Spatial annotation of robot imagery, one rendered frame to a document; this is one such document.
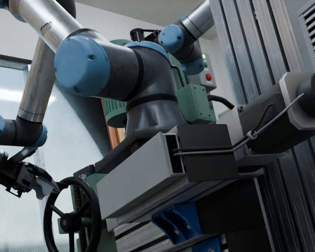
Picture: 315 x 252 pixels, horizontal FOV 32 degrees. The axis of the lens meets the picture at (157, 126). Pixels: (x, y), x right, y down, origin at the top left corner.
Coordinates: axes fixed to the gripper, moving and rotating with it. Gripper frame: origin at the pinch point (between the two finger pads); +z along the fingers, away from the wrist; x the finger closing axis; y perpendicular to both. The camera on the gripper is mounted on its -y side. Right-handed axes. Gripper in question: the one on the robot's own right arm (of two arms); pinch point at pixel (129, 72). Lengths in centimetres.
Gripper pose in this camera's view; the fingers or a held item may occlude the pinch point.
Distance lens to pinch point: 203.1
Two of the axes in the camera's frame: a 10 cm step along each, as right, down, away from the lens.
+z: -6.8, 3.6, 6.4
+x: -4.5, 4.9, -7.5
